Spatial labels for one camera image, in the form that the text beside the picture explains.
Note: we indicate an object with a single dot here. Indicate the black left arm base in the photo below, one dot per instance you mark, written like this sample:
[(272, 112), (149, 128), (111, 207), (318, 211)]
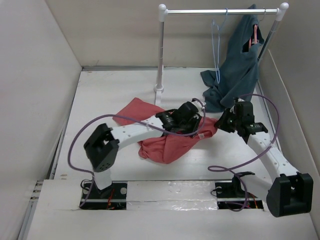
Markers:
[(112, 198)]

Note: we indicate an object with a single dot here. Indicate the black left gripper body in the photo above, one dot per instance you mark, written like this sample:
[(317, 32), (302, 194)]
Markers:
[(188, 127)]

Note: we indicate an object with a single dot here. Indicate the pink hanger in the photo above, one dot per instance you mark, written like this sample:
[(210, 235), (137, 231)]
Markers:
[(254, 37)]

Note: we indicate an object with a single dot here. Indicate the teal t shirt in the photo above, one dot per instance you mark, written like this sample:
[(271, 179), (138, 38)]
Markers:
[(239, 72)]

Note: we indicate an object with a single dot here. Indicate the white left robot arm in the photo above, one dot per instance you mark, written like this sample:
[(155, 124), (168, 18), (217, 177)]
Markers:
[(102, 146)]

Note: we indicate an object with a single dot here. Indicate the light blue wire hanger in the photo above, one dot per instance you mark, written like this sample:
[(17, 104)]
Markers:
[(216, 47)]

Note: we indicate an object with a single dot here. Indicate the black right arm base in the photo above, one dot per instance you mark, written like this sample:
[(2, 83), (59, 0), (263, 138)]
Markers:
[(230, 195)]

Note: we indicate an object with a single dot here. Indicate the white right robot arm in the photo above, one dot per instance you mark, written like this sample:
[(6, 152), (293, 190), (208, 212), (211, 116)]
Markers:
[(289, 192)]

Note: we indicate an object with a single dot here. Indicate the red t shirt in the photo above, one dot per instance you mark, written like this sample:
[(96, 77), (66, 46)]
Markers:
[(165, 149)]

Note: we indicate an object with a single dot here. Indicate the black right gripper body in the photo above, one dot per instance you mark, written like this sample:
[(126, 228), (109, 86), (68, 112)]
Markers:
[(229, 121)]

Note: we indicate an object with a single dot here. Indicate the white clothes rack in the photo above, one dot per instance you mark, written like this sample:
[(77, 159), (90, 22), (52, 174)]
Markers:
[(163, 12)]

